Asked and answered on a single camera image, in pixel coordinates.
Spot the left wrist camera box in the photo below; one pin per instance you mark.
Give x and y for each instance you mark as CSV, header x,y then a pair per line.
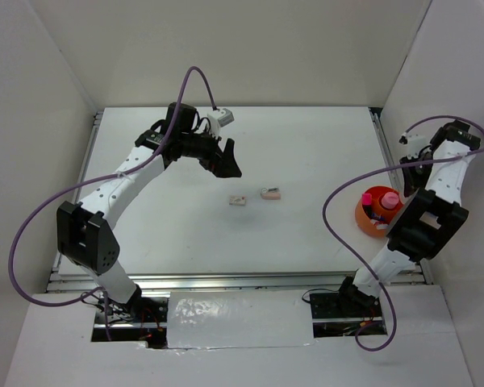
x,y
218,119

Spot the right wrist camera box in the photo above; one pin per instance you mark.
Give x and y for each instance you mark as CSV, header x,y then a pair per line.
x,y
413,145

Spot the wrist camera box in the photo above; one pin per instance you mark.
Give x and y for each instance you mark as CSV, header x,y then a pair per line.
x,y
218,119
413,145

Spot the dark blue gel pen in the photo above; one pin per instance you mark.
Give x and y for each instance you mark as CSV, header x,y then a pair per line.
x,y
376,218

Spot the pink cap black highlighter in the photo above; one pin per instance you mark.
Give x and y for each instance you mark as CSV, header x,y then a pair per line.
x,y
367,200

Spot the orange round organizer container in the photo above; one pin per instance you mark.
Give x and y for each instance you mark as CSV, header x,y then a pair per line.
x,y
376,210

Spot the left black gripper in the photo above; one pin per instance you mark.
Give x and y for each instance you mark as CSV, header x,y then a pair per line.
x,y
224,167

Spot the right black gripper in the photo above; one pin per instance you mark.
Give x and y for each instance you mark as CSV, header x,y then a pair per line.
x,y
412,182

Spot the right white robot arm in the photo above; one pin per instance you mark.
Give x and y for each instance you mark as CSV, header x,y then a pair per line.
x,y
433,173

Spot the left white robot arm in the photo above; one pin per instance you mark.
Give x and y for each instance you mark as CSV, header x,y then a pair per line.
x,y
85,229

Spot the pink eraser with sharpener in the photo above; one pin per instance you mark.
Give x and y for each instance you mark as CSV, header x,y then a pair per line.
x,y
271,193

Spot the white staples box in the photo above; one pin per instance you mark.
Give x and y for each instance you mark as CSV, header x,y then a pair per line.
x,y
237,200

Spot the red gel pen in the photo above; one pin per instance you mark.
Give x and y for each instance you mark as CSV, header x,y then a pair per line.
x,y
380,226

